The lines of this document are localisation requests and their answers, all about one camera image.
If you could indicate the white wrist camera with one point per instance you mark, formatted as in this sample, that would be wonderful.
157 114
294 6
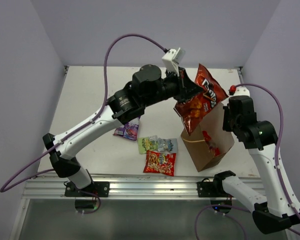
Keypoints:
238 91
172 59

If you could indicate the pale blue snack packet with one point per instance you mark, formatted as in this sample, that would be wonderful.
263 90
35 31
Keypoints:
170 145

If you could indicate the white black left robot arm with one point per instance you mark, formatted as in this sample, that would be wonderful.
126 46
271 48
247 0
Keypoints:
146 88

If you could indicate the purple snack bag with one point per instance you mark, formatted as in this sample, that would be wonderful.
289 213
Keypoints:
129 130

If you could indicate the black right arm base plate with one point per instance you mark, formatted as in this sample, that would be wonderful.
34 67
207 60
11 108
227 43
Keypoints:
206 189

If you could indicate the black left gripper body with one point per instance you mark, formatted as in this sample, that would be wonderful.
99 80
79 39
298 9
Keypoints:
171 86

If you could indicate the green snack packet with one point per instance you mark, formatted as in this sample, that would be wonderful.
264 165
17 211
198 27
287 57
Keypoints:
145 144

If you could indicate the aluminium table edge strip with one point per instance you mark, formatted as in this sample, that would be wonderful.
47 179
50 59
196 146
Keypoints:
240 74

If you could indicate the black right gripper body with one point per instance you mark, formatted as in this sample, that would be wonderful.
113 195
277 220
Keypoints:
229 122

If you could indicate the brown paper bag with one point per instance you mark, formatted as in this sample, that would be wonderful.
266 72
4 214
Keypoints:
196 146

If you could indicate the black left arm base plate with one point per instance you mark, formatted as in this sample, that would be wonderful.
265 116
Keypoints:
99 188

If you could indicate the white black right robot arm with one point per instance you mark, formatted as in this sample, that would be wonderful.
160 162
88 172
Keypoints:
279 208

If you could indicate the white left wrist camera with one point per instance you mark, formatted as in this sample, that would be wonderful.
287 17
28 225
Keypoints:
172 59

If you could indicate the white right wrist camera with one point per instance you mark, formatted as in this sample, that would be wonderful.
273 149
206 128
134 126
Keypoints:
238 91

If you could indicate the red mixed snack bag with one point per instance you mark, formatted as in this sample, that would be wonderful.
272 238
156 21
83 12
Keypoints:
160 163

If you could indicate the red Doritos chip bag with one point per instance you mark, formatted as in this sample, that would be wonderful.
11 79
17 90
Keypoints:
194 110

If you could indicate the red fruit candy bag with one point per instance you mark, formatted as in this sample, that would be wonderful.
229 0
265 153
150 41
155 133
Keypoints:
213 149

